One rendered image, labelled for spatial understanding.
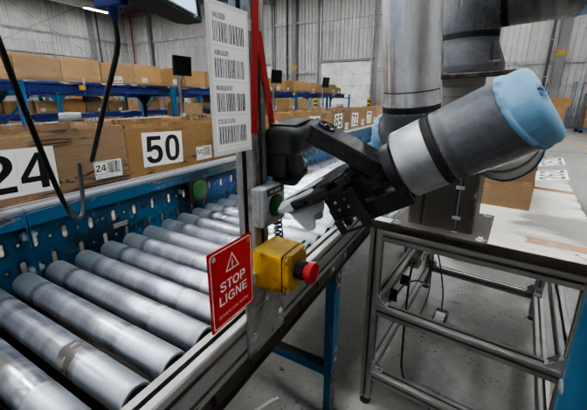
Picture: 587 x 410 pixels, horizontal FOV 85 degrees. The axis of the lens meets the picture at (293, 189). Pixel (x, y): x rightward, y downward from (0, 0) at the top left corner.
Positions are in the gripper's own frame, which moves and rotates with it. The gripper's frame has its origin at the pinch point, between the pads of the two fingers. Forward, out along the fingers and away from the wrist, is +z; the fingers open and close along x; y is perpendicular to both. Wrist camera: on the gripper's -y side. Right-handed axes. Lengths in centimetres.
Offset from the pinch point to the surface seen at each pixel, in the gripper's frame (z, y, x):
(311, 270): 0.1, 11.5, -3.0
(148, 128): 52, -34, 32
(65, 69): 416, -259, 290
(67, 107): 806, -369, 516
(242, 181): 4.4, -6.6, -0.1
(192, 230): 49, 0, 21
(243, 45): -8.6, -23.4, 1.2
